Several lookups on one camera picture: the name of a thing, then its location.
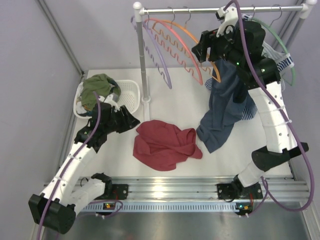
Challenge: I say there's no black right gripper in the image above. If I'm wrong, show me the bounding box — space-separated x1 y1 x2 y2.
192 22 245 68

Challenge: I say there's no orange hanger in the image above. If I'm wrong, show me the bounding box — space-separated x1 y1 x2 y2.
162 19 221 83

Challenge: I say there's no red tank top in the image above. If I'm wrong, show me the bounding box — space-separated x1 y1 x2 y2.
132 120 203 172

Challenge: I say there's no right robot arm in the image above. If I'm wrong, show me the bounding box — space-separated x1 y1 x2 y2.
191 21 309 200

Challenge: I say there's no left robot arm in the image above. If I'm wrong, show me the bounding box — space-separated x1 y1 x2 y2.
28 102 140 234

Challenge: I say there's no blue white striped tank top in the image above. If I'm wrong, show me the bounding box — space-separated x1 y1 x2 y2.
204 41 294 122

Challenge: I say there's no dark blue tank top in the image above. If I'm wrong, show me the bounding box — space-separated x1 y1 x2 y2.
196 59 258 153

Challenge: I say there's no green hanger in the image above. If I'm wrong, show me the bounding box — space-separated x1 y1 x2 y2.
242 13 297 87

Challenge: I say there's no pink hanger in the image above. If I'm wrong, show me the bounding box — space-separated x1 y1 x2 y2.
143 7 203 86

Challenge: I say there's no purple hanger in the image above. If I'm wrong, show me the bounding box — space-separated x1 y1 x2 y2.
130 15 172 90

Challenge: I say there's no white perforated laundry basket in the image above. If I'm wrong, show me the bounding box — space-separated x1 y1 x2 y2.
73 79 140 119

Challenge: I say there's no green garment in basket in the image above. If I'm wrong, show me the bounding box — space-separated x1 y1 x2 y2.
80 73 122 111

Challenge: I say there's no white rack base foot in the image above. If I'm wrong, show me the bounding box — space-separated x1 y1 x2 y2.
141 97 151 122

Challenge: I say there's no silver clothes rack rod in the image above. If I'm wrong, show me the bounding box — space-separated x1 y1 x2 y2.
139 5 307 15

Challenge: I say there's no right rack upright pole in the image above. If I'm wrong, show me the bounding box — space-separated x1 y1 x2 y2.
278 0 318 50

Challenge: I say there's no rack upright pole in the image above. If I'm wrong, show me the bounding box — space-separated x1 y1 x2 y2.
278 0 318 50
132 1 151 103

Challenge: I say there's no left rack upright pole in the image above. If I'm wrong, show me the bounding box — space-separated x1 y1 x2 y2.
132 1 151 103

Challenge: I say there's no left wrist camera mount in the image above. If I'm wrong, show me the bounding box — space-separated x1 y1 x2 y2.
98 94 126 113

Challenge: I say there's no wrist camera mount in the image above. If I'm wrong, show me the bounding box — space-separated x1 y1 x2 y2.
98 94 126 113
215 6 239 38

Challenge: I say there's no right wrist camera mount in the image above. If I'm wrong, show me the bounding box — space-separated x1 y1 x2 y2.
215 6 239 38

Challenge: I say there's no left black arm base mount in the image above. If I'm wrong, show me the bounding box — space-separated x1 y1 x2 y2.
102 184 129 200

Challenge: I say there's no aluminium table edge rail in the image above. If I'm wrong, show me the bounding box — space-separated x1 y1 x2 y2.
43 176 312 201

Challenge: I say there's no light blue slotted cable duct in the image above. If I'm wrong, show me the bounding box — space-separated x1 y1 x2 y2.
82 201 253 214

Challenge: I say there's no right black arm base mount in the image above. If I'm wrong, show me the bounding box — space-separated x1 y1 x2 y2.
216 183 237 203

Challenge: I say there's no grey corner wall frame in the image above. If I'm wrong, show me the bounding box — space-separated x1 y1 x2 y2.
35 0 84 76

